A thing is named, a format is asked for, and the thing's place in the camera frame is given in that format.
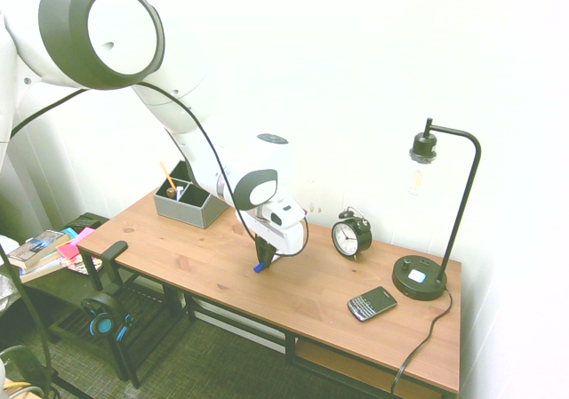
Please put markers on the black headphone stand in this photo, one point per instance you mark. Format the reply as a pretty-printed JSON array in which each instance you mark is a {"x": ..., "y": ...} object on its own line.
[{"x": 142, "y": 314}]

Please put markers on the black headphone hanger clamp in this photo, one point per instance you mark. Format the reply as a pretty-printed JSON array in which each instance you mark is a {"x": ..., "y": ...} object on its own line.
[{"x": 109, "y": 257}]

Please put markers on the black and blue headphones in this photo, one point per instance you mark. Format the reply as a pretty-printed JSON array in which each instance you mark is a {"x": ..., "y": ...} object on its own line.
[{"x": 103, "y": 323}]

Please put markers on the blue and white marker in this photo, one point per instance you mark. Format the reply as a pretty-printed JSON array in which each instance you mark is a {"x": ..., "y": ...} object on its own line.
[{"x": 259, "y": 266}]

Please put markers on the beige book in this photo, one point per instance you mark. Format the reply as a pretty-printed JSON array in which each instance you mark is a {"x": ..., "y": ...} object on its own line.
[{"x": 42, "y": 271}]

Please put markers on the grey cover paperback book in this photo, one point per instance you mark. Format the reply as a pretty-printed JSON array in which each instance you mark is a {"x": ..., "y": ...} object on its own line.
[{"x": 37, "y": 245}]

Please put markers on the pink sticky note pad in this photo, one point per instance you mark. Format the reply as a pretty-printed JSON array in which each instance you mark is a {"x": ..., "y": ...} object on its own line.
[{"x": 73, "y": 248}]

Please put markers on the black camera stand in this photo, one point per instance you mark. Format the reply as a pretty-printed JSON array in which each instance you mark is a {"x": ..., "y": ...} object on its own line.
[{"x": 31, "y": 314}]

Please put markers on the small white marker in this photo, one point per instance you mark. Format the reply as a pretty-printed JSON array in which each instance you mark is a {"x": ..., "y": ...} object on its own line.
[{"x": 180, "y": 193}]

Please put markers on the orange pencil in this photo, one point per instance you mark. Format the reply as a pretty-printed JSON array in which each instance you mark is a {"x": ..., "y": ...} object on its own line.
[{"x": 166, "y": 175}]

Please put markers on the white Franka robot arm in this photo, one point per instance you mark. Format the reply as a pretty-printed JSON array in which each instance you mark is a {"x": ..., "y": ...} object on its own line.
[{"x": 120, "y": 34}]

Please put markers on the black desk lamp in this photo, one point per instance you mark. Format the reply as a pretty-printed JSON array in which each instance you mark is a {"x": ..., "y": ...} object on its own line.
[{"x": 415, "y": 281}]

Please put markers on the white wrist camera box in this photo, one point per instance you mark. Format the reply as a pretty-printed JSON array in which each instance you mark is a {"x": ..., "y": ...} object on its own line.
[{"x": 284, "y": 214}]

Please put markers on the grey fabric desk organizer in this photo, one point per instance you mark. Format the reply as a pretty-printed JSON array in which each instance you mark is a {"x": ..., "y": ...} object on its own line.
[{"x": 186, "y": 210}]

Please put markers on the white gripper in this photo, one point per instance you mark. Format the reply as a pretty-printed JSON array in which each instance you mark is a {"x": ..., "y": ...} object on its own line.
[{"x": 278, "y": 239}]

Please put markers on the brown wooden stamp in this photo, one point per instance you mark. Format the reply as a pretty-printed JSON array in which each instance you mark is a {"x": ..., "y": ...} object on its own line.
[{"x": 171, "y": 193}]

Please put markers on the patterned magazine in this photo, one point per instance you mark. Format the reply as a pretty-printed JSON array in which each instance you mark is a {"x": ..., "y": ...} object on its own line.
[{"x": 82, "y": 265}]

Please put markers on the wooden desk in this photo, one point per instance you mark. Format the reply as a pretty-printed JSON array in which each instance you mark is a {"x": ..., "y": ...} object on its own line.
[{"x": 289, "y": 341}]

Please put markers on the black keypad smartphone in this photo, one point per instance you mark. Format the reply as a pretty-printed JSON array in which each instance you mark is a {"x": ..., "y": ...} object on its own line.
[{"x": 371, "y": 304}]

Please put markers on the black twin-bell alarm clock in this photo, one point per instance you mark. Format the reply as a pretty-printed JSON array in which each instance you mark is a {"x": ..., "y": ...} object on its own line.
[{"x": 349, "y": 237}]

